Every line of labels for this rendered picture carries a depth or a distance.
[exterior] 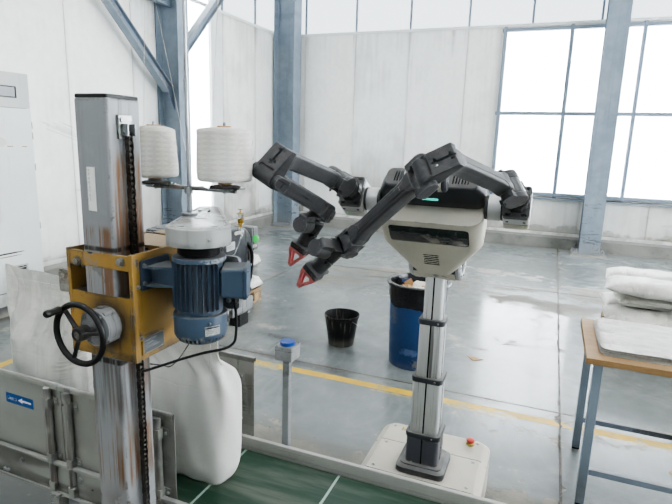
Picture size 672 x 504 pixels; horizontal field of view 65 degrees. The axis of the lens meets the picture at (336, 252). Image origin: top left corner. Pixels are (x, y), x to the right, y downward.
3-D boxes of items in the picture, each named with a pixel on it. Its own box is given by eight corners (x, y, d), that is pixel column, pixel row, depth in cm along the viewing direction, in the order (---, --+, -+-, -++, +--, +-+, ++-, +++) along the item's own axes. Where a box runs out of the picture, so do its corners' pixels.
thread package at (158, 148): (188, 178, 173) (187, 125, 170) (159, 180, 160) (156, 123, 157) (152, 175, 179) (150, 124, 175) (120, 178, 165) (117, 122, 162)
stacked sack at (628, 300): (662, 296, 479) (664, 282, 476) (677, 317, 418) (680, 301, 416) (609, 289, 494) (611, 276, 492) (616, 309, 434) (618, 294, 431)
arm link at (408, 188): (443, 185, 145) (430, 154, 150) (429, 183, 142) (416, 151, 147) (356, 261, 175) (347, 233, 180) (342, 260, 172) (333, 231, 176)
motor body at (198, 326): (237, 333, 159) (237, 252, 154) (207, 351, 146) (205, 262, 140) (195, 326, 165) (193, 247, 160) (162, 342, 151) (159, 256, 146)
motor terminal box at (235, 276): (252, 298, 159) (252, 260, 157) (248, 308, 149) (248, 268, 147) (224, 298, 158) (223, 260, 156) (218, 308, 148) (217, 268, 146)
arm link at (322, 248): (361, 253, 172) (353, 230, 176) (339, 246, 164) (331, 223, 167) (333, 269, 178) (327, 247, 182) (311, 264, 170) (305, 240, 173)
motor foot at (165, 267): (194, 285, 156) (193, 256, 154) (167, 295, 145) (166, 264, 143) (168, 281, 159) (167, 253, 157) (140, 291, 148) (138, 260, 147)
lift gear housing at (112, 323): (123, 344, 149) (121, 306, 147) (108, 350, 144) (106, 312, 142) (95, 337, 153) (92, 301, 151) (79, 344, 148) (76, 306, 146)
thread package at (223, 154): (263, 184, 165) (263, 127, 161) (233, 187, 149) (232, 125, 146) (217, 181, 171) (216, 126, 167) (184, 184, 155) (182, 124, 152)
